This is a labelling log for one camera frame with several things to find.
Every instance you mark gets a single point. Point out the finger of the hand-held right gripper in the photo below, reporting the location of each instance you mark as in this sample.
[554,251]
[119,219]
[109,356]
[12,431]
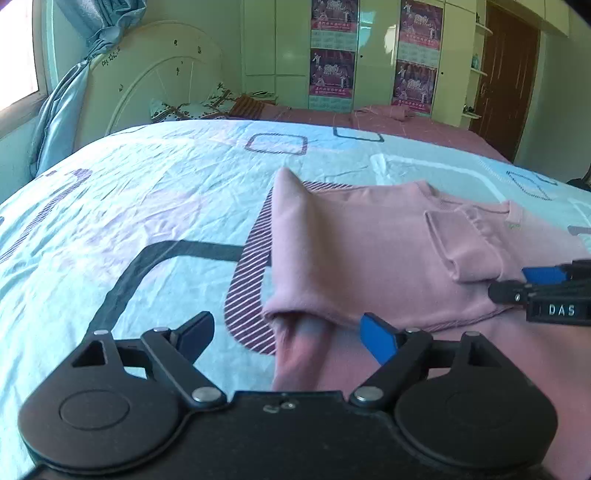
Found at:
[505,291]
[542,275]

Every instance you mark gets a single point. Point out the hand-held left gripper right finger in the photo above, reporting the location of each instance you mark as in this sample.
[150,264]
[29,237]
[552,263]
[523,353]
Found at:
[376,337]

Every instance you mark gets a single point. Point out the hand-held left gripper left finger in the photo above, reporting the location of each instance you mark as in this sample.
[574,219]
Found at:
[196,334]

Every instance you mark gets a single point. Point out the pink sweater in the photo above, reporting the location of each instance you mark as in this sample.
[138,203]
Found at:
[369,240]

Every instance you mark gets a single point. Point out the printed bed sheet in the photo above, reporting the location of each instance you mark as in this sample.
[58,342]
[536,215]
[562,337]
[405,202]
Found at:
[138,184]

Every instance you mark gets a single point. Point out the pink bed sheet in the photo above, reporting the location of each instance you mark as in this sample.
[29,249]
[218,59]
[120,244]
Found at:
[438,134]

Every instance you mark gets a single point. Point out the brown wooden door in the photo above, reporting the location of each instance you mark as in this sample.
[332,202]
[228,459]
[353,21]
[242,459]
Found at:
[505,78]

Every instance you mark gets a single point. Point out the pink folded cloth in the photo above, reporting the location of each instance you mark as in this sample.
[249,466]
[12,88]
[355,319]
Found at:
[392,113]

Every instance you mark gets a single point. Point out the floral pillow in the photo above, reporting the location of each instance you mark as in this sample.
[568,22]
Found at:
[175,110]
[221,99]

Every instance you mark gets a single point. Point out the brown striped pillow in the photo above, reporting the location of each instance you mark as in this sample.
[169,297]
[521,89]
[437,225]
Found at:
[251,107]

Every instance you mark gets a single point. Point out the blue curtain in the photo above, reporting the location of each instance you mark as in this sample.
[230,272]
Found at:
[60,106]

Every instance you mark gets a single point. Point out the white round headboard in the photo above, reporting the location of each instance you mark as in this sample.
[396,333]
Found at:
[152,69]

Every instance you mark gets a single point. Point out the pale green wardrobe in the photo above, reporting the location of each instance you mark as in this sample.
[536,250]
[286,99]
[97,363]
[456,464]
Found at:
[277,46]

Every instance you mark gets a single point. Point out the window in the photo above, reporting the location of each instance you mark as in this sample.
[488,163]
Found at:
[16,55]

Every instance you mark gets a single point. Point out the wall shelf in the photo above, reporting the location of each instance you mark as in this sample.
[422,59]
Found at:
[478,69]

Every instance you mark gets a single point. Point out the wall poster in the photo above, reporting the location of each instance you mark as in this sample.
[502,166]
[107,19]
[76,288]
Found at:
[414,85]
[331,76]
[334,18]
[421,27]

